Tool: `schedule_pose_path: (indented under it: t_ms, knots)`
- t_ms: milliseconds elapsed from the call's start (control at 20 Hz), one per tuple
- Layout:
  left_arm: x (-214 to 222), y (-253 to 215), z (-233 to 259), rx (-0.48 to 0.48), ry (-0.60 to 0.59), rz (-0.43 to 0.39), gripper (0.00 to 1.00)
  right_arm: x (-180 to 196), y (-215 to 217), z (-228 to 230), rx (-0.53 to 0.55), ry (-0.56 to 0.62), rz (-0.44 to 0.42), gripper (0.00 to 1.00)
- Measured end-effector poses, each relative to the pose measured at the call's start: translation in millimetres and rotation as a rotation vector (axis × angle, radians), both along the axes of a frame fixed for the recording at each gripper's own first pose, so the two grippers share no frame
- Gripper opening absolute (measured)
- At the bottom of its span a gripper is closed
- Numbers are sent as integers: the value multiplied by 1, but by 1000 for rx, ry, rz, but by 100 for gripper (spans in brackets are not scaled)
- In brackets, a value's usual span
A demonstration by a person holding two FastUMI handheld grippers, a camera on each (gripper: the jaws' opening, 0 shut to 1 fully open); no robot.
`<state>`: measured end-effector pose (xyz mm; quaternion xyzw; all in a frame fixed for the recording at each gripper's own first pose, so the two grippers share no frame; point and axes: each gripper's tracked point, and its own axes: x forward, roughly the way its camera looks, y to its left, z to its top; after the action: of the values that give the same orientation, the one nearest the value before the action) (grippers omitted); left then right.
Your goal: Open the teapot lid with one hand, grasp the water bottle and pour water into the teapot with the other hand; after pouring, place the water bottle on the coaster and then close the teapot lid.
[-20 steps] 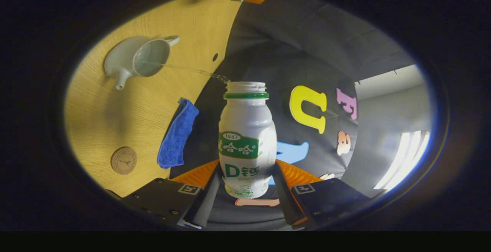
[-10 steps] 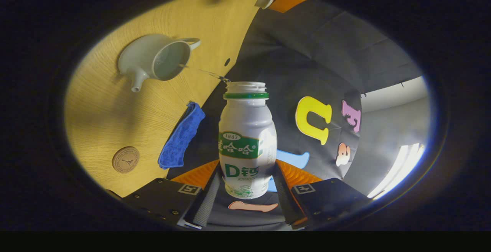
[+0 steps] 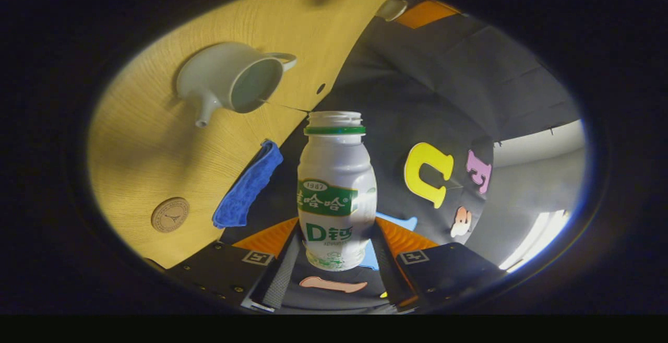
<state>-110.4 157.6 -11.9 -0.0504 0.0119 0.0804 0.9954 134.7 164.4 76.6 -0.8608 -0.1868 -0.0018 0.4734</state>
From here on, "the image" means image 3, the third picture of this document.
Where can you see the blue folded towel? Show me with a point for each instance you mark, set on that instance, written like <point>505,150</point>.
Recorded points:
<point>245,189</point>

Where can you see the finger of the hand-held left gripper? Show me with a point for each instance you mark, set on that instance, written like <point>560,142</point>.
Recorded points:
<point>425,14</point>

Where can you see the white teacup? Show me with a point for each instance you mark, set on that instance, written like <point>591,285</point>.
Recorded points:
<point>214,74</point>

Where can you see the black backdrop cloth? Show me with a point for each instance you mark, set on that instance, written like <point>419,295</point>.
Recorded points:
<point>417,92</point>

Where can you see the round wooden coaster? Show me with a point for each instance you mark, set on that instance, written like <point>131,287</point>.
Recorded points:
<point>170,215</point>

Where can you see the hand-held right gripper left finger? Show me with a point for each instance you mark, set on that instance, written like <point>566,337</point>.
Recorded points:
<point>279,275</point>

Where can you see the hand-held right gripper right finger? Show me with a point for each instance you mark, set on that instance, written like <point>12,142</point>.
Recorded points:
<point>389,275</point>

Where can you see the white water bottle green label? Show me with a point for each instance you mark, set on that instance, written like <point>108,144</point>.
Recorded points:
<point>336,176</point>

